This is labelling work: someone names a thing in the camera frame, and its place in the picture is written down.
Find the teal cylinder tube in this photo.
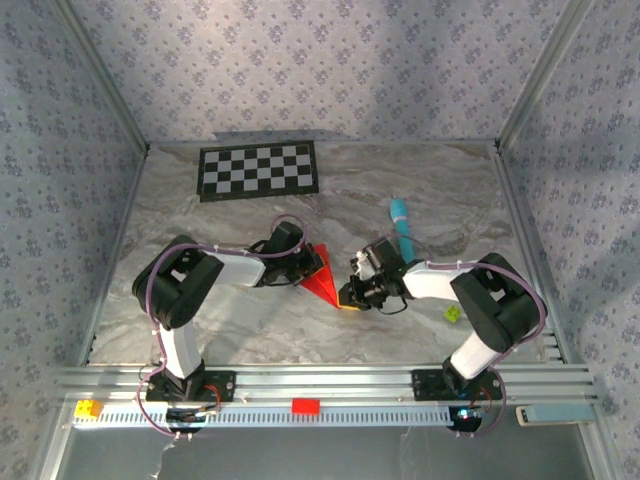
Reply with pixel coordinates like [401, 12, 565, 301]
[389, 199, 422, 262]

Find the black white checkerboard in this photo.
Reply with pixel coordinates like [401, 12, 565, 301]
[196, 140, 321, 204]

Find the black controller board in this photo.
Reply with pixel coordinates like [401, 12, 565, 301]
[446, 404, 487, 434]
[163, 405, 224, 434]

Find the beige grey flat device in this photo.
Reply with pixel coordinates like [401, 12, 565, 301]
[515, 403, 597, 427]

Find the aluminium mounting rail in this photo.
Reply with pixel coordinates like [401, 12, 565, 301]
[53, 363, 601, 407]

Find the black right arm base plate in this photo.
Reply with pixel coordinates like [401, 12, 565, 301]
[410, 368, 504, 404]

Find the white slotted cable duct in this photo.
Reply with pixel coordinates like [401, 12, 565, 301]
[72, 402, 454, 429]

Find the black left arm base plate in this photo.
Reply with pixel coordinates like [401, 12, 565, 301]
[144, 368, 237, 404]

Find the aluminium frame side bar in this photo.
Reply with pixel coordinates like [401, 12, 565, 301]
[492, 142, 574, 366]
[77, 147, 151, 369]

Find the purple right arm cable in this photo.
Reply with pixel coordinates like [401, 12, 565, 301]
[384, 234, 550, 441]

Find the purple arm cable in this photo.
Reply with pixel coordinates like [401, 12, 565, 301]
[384, 234, 550, 441]
[137, 213, 309, 441]

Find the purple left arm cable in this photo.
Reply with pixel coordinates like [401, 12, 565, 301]
[137, 213, 309, 441]

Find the aluminium frame post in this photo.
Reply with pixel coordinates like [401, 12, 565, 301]
[49, 0, 152, 154]
[493, 0, 597, 151]

